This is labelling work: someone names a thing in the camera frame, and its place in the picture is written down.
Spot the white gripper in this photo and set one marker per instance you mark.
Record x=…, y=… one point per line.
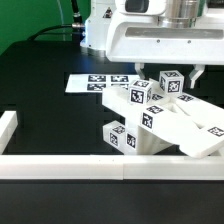
x=167, y=32

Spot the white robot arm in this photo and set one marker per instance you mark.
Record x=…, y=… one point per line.
x=97, y=25

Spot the white U-shaped fence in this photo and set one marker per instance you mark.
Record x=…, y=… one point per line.
x=99, y=167

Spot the white chair back frame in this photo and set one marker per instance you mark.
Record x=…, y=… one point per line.
x=194, y=125

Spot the small white marker cube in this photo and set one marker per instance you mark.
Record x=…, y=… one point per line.
x=171, y=82

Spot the white marker sheet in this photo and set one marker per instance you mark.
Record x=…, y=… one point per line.
x=82, y=83

